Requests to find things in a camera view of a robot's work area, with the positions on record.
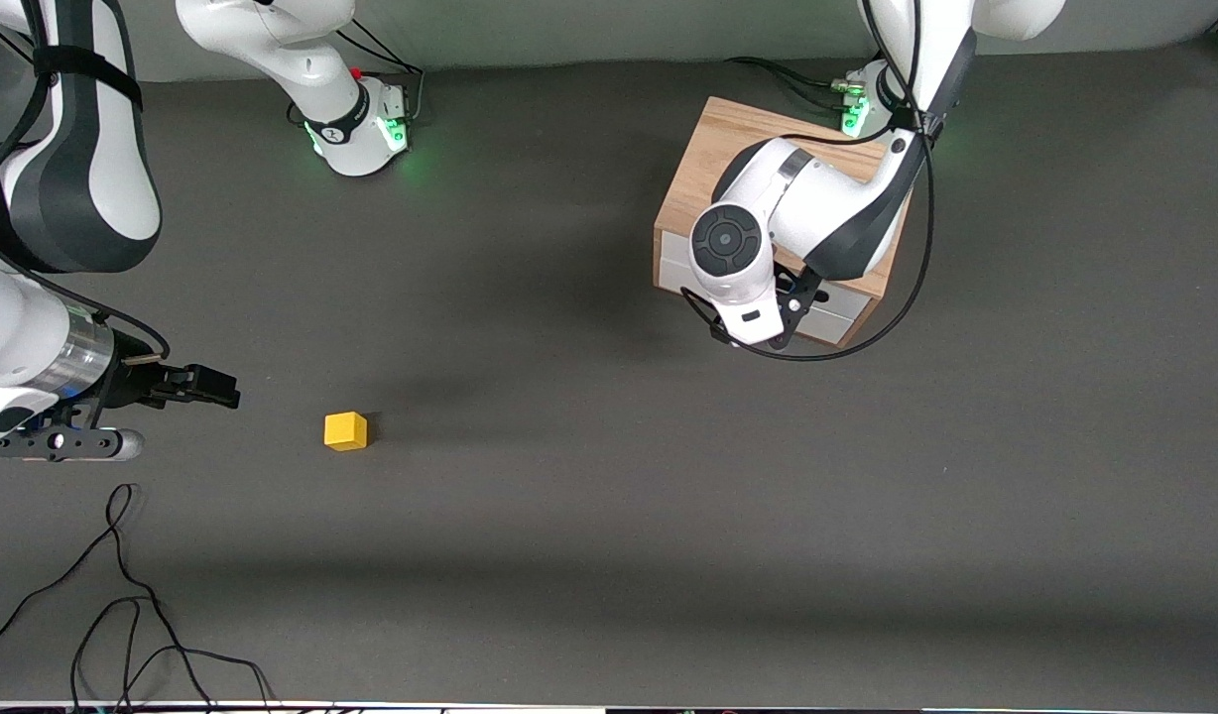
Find yellow cube block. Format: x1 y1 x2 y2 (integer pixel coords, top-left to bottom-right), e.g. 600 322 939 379
323 411 369 453

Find wooden drawer cabinet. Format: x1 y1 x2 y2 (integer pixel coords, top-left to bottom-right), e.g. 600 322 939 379
653 96 913 349

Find black right arm wrist cable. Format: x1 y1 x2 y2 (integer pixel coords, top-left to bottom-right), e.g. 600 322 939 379
0 0 172 360

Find black arm wrist cable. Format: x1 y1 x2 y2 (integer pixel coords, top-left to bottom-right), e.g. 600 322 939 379
0 0 172 360
680 0 939 363

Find black left arm wrist cable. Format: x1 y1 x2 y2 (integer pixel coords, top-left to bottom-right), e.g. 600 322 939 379
680 0 939 363

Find long thin black cable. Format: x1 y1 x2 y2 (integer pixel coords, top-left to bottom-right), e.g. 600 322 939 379
0 483 215 711

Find black left arm base cables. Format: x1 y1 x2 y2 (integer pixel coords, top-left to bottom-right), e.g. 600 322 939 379
725 55 868 112

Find black arm base cables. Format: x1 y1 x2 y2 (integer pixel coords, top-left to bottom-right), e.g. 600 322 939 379
725 55 868 112
287 22 427 126

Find looped thin black cable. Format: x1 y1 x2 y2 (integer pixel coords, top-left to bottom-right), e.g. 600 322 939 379
69 595 275 711

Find black right arm base cables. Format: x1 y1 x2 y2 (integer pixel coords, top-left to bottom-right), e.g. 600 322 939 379
287 22 427 126

